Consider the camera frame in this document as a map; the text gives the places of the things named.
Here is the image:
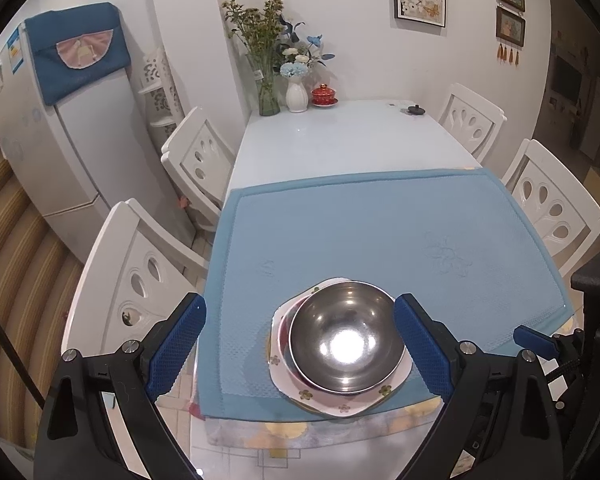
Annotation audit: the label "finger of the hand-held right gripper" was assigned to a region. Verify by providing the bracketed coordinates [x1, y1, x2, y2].
[513, 326, 586, 376]

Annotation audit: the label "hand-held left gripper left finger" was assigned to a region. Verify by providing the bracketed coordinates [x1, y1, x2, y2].
[32, 292, 208, 480]

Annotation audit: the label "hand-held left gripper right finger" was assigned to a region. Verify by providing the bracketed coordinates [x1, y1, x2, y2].
[393, 293, 566, 480]

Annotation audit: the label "square white floral plate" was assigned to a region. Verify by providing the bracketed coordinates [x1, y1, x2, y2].
[268, 278, 414, 417]

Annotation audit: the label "white dining chair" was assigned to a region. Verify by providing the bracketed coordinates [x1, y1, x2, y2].
[61, 198, 210, 361]
[161, 106, 237, 233]
[500, 139, 600, 281]
[437, 82, 508, 165]

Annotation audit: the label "light blue table mat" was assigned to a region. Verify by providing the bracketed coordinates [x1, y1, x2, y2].
[195, 167, 573, 420]

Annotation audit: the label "grey refrigerator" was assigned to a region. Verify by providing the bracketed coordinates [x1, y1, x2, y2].
[0, 2, 196, 266]

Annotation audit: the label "white carved corner shelf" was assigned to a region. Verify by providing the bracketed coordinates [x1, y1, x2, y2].
[137, 47, 185, 141]

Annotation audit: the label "glass vase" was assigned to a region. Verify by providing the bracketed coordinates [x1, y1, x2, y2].
[246, 54, 282, 117]

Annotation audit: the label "red lidded teacup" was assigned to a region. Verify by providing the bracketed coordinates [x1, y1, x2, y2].
[310, 84, 340, 109]

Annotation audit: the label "white ribbed vase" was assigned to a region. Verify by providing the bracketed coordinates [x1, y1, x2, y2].
[285, 76, 310, 113]

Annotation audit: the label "blue and white flowers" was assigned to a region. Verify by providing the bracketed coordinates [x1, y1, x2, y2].
[275, 12, 337, 80]

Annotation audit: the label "small framed picture with tassels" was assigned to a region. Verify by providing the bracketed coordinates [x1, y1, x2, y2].
[495, 6, 527, 67]

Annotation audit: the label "dried flower bunch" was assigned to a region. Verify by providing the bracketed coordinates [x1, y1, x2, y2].
[221, 0, 286, 86]

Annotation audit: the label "blue refrigerator cover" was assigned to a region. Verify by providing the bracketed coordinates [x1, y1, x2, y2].
[24, 2, 132, 107]

